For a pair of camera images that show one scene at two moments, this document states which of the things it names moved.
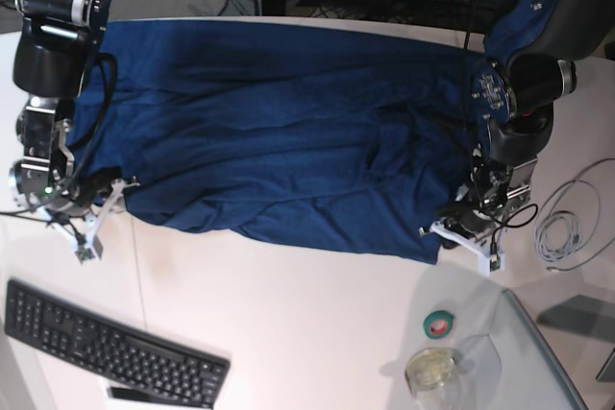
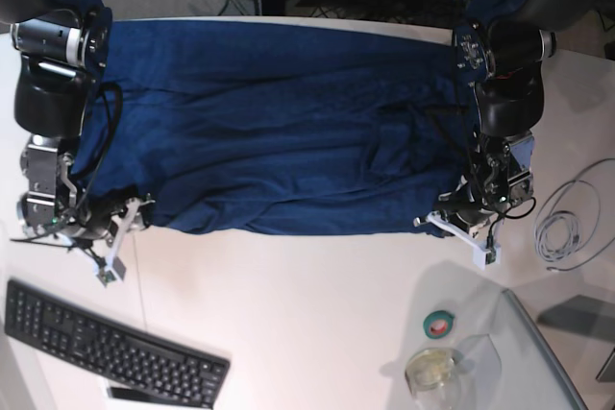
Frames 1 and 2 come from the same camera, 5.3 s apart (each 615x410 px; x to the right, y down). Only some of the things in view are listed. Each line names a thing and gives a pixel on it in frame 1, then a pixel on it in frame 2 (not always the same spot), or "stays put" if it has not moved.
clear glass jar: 431,375 stays put
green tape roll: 438,324 stays put
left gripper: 84,198 -> 102,223
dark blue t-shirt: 349,132 stays put
